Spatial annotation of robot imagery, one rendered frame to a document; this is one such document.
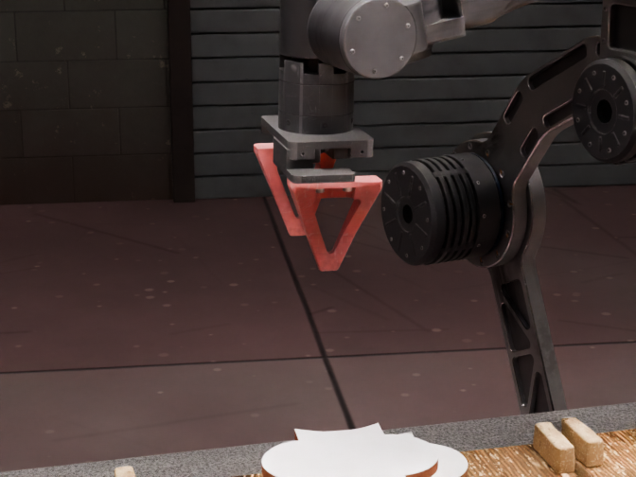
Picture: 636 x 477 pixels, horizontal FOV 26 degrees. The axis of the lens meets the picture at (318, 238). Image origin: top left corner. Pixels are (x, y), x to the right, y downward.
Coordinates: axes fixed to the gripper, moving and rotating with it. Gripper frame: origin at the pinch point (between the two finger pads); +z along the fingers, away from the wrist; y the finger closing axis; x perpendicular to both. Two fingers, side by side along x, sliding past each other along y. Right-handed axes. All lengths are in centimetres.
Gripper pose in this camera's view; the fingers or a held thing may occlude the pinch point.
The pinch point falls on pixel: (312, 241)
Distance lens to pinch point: 107.6
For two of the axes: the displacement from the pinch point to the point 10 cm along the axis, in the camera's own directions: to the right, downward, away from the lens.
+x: 9.7, -0.5, 2.5
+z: -0.2, 9.6, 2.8
